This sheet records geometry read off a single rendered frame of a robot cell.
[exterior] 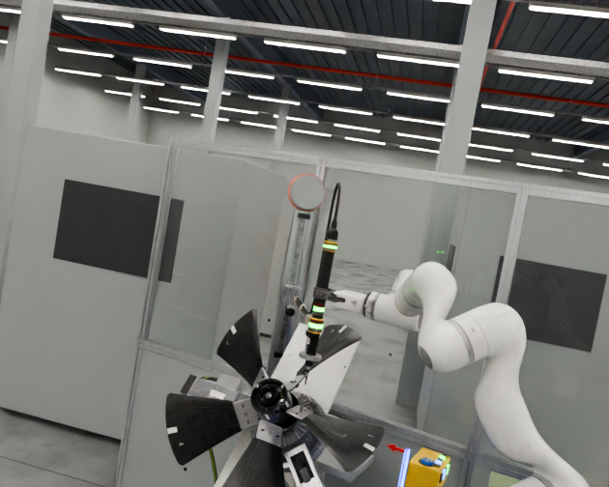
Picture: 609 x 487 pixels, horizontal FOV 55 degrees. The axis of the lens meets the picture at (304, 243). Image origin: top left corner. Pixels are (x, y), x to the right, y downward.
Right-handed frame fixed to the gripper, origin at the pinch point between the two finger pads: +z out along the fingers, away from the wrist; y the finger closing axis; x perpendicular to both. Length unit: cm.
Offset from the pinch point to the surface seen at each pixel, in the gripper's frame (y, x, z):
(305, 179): 55, 36, 41
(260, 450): -12, -49, 5
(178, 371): 71, -67, 100
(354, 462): -8.9, -43.0, -22.9
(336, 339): 14.7, -16.2, -1.7
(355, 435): 0.2, -39.1, -18.8
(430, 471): 21, -50, -39
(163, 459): 71, -113, 100
